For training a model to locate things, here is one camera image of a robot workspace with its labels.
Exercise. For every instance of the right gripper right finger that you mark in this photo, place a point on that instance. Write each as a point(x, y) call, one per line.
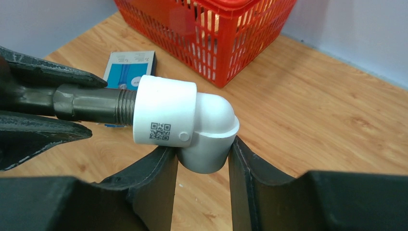
point(264, 198)

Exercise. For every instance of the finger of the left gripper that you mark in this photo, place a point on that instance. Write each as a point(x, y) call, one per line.
point(36, 71)
point(24, 136)

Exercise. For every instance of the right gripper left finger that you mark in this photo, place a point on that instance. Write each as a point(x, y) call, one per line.
point(137, 198)

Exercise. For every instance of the dark grey metal faucet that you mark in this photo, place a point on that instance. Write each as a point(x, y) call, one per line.
point(71, 102)

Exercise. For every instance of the blue razor package box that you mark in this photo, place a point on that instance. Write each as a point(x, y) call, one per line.
point(123, 74)

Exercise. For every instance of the red plastic shopping basket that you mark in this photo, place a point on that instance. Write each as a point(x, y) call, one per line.
point(215, 38)

